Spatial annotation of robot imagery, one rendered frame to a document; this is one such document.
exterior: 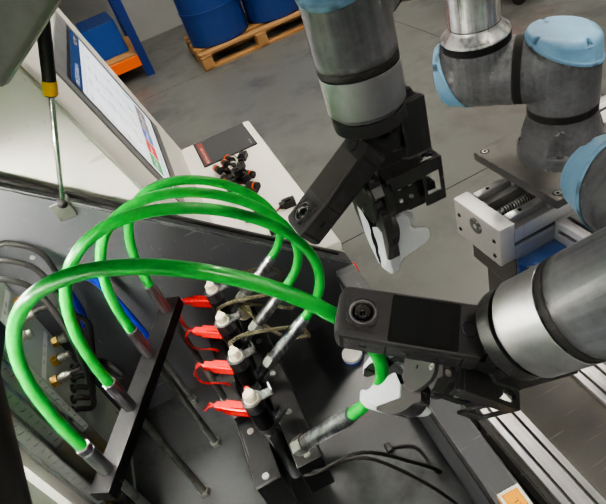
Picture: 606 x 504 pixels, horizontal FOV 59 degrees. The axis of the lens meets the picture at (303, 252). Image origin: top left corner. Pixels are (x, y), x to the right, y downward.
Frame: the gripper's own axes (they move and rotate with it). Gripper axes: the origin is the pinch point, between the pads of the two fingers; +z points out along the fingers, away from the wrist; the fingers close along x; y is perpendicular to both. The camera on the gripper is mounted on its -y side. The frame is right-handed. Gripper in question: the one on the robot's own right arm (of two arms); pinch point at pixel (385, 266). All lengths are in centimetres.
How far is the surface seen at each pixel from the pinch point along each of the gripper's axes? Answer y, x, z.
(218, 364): -24.7, 11.5, 14.5
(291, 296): -12.3, -11.4, -12.9
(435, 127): 118, 209, 123
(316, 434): -15.7, -10.0, 9.0
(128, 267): -23.2, -6.8, -19.4
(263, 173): -1, 73, 24
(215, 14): 55, 465, 83
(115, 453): -40.3, 3.1, 12.1
